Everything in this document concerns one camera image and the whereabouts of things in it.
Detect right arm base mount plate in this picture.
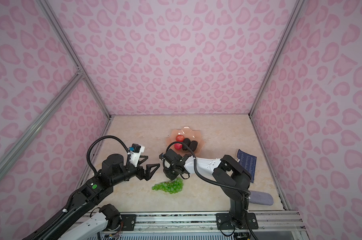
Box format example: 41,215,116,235
215,213,259,230

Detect red apple front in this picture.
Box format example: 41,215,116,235
174,143,183,150

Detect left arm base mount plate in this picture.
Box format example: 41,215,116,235
120,214,137,232

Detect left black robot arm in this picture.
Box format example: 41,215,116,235
25,154,160,240

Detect dark blue booklet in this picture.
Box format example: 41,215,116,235
237,150,257,183

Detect red apple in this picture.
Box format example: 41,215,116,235
176,135,185,142
174,143,183,150

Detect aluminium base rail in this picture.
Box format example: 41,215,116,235
78,211,308,240

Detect pink flower-shaped fruit bowl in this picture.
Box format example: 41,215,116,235
166,127,205,157

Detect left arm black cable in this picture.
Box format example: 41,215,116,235
86,135,131,175

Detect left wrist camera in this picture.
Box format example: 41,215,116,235
129,144,145,167

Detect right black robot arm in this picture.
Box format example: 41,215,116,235
159,149,251,229

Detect purple grey pad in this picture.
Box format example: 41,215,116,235
250,191,274,206

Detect diagonal aluminium frame bar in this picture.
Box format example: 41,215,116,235
0,70,84,182

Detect dark avocado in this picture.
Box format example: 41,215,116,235
189,141,198,152
183,138,191,151

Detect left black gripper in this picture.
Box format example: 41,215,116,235
112,154,161,187

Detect green grape bunch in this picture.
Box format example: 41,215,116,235
152,178,184,194

